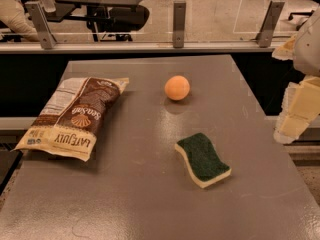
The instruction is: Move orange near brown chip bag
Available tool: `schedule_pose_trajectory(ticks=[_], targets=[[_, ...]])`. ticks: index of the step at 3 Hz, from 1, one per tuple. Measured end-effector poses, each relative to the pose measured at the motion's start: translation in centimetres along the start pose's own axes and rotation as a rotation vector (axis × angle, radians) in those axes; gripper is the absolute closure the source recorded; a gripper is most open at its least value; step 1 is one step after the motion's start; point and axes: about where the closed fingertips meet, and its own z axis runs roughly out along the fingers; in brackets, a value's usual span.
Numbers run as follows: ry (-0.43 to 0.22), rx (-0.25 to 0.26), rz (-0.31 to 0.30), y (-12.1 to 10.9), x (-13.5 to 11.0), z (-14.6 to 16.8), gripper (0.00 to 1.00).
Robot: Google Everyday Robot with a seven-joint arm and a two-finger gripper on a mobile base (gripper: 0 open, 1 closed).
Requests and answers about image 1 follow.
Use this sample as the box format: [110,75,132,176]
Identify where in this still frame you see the person in beige clothes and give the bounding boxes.
[0,0,39,42]

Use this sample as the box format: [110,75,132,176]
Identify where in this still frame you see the green yellow sponge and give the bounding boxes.
[174,133,232,189]

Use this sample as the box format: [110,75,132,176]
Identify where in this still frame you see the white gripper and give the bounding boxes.
[272,7,320,144]

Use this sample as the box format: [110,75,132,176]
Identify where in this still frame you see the middle metal bracket post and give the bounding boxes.
[172,1,186,48]

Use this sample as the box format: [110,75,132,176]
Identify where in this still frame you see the orange fruit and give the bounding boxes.
[164,75,190,101]

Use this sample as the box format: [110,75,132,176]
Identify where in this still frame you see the brown chip bag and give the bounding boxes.
[15,77,129,161]

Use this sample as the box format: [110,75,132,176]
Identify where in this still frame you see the glass barrier panel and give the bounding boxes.
[0,0,320,45]

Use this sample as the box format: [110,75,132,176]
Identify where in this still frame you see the black office chair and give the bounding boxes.
[46,0,150,42]

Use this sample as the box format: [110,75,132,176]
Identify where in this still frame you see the left metal bracket post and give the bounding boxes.
[26,1,56,49]

